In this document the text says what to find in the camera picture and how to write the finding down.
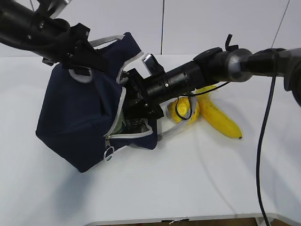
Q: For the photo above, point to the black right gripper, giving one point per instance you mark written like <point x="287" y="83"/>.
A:
<point x="137" y="103"/>

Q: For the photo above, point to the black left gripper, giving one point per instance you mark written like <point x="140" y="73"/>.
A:
<point x="75" y="51"/>

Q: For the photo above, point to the green lid food container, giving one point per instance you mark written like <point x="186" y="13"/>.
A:
<point x="120" y="124"/>

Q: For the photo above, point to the yellow lemon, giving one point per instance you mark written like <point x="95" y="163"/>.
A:
<point x="183" y="107"/>

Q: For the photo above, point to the navy insulated lunch bag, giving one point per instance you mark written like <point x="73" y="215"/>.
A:
<point x="81" y="109"/>

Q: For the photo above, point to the yellow banana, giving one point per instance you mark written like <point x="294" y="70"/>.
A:
<point x="217" y="118"/>

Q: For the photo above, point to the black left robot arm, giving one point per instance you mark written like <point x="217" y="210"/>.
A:
<point x="52" y="38"/>

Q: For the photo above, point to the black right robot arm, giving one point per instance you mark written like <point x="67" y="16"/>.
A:
<point x="232" y="64"/>

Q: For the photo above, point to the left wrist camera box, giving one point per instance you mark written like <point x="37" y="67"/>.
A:
<point x="52" y="8"/>

